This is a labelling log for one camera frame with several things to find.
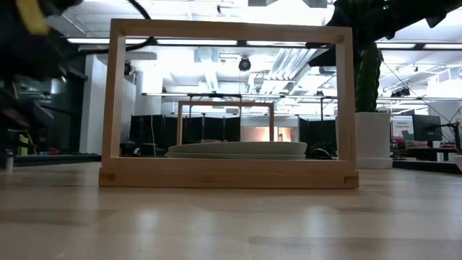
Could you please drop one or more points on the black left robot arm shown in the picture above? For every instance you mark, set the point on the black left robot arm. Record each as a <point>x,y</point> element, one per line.
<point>25,47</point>

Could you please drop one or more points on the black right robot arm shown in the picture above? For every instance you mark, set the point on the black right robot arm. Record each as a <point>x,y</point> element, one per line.
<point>379,18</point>

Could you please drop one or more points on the black round ceiling lamp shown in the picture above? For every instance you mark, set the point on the black round ceiling lamp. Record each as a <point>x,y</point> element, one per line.
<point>127,68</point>
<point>244,64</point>

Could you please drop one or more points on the white angular plant pot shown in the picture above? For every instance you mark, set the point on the white angular plant pot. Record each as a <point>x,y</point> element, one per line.
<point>373,141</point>

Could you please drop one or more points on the tall green cactus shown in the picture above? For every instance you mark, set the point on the tall green cactus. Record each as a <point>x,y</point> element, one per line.
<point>368,79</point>

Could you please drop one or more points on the white printed sign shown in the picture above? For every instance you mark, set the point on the white printed sign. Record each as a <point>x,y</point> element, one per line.
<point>402,130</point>

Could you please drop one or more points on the dark storage shelving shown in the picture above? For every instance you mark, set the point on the dark storage shelving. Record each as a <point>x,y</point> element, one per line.
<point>36,119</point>

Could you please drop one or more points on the dark computer monitor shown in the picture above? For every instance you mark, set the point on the dark computer monitor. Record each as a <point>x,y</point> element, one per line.
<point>427,127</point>

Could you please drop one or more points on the small white bottle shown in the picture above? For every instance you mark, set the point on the small white bottle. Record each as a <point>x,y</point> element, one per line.
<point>9,160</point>

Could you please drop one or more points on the light wooden shelf frame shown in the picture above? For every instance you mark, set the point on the light wooden shelf frame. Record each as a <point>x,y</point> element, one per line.
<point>227,175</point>

